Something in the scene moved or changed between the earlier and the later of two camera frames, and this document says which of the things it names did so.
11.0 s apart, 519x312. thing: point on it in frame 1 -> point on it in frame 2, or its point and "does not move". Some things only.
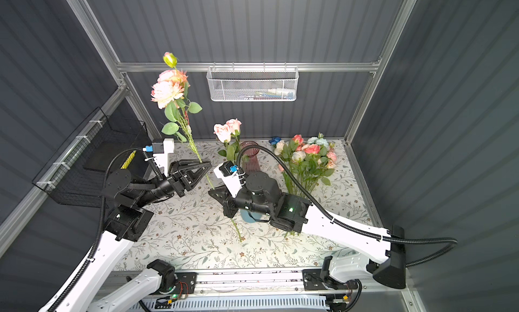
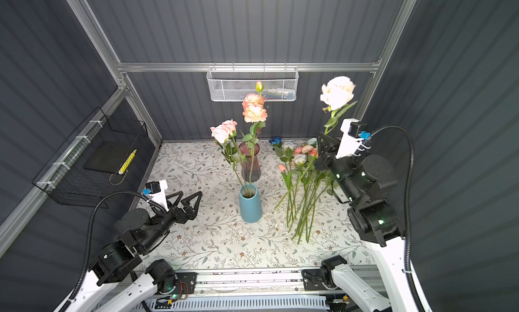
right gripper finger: (224, 196) -> (327, 146)
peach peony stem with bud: (170, 94) -> (255, 115)
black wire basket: (76, 175) does not move
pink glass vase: (249, 159) does not move
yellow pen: (129, 159) does not move
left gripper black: (182, 180) -> (189, 213)
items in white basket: (276, 93) does not move
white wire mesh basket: (253, 83) does not move
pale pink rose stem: (228, 133) does not move
